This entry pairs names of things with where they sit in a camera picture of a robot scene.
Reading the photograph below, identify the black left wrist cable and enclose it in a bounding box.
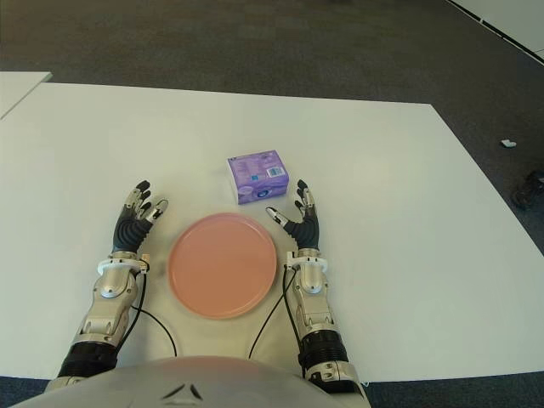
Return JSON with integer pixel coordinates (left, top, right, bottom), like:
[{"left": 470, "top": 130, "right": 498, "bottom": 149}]
[{"left": 129, "top": 265, "right": 179, "bottom": 357}]

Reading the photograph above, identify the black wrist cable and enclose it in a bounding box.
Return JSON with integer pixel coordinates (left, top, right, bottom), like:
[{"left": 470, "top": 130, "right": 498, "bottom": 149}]
[
  {"left": 129, "top": 265, "right": 179, "bottom": 357},
  {"left": 247, "top": 263, "right": 305, "bottom": 360}
]

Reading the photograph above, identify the white side table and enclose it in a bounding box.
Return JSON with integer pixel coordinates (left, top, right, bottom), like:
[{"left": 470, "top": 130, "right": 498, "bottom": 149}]
[{"left": 0, "top": 71, "right": 53, "bottom": 120}]

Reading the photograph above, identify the white table with dark edge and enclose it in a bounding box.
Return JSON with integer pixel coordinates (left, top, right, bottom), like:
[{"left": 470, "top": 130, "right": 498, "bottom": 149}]
[{"left": 445, "top": 0, "right": 544, "bottom": 65}]

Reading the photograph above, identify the pink round plate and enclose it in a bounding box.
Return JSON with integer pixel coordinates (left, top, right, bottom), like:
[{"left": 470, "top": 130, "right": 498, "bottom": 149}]
[{"left": 167, "top": 212, "right": 281, "bottom": 320}]

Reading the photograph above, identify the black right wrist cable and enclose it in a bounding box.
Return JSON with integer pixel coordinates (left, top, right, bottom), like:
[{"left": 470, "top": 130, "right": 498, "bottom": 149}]
[{"left": 247, "top": 263, "right": 305, "bottom": 360}]

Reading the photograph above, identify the silver robot torso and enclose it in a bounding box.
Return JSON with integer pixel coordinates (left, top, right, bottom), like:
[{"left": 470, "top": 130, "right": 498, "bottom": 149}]
[{"left": 8, "top": 355, "right": 371, "bottom": 408}]

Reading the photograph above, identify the purple tissue paper pack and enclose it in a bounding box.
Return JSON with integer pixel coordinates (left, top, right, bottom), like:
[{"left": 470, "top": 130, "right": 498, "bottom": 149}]
[{"left": 226, "top": 150, "right": 292, "bottom": 206}]

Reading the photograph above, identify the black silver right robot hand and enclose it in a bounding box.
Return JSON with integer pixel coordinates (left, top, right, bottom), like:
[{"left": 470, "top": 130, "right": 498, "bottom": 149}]
[{"left": 265, "top": 178, "right": 323, "bottom": 252}]

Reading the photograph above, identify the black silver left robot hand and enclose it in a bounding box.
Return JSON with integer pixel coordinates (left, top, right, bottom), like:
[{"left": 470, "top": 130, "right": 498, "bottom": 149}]
[{"left": 110, "top": 179, "right": 170, "bottom": 256}]

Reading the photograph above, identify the dark shoe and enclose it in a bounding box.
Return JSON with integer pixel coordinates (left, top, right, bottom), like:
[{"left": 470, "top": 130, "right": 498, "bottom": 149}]
[{"left": 511, "top": 169, "right": 544, "bottom": 210}]

